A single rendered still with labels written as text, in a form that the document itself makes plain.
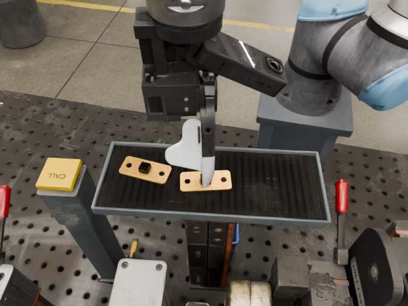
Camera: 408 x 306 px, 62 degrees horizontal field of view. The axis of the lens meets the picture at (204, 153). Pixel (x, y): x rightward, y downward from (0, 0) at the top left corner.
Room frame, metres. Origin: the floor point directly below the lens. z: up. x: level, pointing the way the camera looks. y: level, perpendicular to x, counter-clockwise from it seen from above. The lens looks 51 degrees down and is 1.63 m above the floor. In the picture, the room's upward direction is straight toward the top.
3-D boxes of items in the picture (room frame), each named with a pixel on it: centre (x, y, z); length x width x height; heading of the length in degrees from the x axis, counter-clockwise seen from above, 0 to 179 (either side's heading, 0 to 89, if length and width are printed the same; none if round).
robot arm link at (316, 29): (0.60, -0.24, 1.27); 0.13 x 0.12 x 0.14; 29
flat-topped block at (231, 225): (0.32, -0.01, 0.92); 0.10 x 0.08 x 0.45; 86
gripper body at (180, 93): (0.31, 0.02, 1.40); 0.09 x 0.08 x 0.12; 93
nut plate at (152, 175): (0.34, 0.10, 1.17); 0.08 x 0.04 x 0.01; 73
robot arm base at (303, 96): (0.60, -0.24, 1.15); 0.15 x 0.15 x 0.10
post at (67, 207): (0.33, 0.25, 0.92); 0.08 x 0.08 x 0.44; 86
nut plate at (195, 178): (0.31, 0.00, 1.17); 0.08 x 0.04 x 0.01; 93
